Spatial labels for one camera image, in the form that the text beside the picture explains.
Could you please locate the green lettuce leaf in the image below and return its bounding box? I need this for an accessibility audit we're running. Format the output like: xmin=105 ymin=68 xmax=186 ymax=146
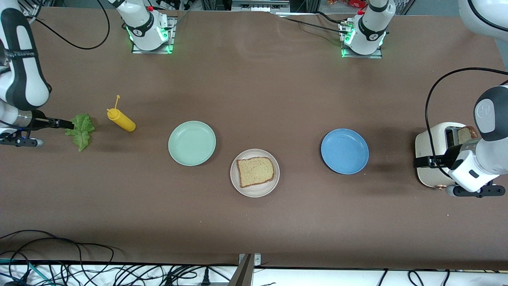
xmin=65 ymin=114 xmax=96 ymax=152

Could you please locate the brown bread slice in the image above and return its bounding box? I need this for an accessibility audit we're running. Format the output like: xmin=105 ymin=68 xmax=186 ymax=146
xmin=237 ymin=157 xmax=275 ymax=188
xmin=456 ymin=126 xmax=479 ymax=145

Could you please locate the yellow mustard squeeze bottle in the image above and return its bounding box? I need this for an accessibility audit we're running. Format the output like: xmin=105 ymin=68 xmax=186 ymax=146
xmin=106 ymin=95 xmax=136 ymax=132

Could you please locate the blue plate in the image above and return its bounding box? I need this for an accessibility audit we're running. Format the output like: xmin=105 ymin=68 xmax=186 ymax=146
xmin=321 ymin=128 xmax=369 ymax=175

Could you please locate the mint green plate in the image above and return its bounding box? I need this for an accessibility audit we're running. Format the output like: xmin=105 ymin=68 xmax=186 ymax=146
xmin=168 ymin=121 xmax=217 ymax=166

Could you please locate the beige plate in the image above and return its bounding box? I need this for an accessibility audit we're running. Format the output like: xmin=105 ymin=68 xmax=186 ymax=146
xmin=230 ymin=149 xmax=280 ymax=198

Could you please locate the cream white toaster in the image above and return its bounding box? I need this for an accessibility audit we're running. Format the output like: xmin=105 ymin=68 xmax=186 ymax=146
xmin=415 ymin=122 xmax=479 ymax=189

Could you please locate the red orange packaging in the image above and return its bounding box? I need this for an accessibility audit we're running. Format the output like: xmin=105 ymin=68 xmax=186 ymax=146
xmin=327 ymin=0 xmax=368 ymax=8

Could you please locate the grey metal equipment box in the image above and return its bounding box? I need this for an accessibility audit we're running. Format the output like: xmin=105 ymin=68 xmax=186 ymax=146
xmin=231 ymin=0 xmax=290 ymax=12

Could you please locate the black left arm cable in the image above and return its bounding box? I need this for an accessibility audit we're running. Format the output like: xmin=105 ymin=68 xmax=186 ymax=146
xmin=425 ymin=67 xmax=508 ymax=177

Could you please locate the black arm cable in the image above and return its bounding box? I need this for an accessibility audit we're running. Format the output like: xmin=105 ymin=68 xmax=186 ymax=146
xmin=425 ymin=67 xmax=508 ymax=177
xmin=28 ymin=0 xmax=111 ymax=50

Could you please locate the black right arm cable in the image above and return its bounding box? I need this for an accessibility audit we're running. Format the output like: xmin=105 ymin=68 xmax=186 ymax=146
xmin=28 ymin=0 xmax=111 ymax=50

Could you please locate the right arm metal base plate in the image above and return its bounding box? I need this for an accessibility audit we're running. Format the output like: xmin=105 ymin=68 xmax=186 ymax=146
xmin=132 ymin=16 xmax=177 ymax=54

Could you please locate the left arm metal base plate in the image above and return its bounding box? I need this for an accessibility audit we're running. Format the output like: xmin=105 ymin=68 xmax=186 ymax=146
xmin=340 ymin=20 xmax=383 ymax=59

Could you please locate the teal floor cable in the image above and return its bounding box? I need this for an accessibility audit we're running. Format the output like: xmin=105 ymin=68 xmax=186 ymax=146
xmin=0 ymin=258 xmax=54 ymax=286

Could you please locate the black tabletop cable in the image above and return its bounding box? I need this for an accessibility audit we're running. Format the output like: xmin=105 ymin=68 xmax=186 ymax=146
xmin=274 ymin=11 xmax=350 ymax=35

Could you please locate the grey metal table bracket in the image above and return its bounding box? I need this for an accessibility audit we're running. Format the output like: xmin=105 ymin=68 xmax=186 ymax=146
xmin=228 ymin=253 xmax=262 ymax=286

